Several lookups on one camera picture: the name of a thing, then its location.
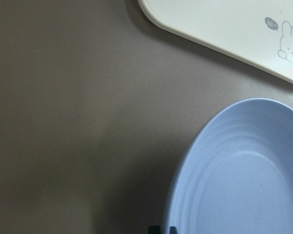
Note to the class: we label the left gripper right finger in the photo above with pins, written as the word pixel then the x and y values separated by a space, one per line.
pixel 173 230

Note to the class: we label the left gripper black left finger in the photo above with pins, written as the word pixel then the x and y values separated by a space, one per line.
pixel 154 230

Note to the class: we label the blue plate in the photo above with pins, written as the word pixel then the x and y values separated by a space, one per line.
pixel 237 175

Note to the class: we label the cream rabbit tray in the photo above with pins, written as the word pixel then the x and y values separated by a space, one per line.
pixel 256 32

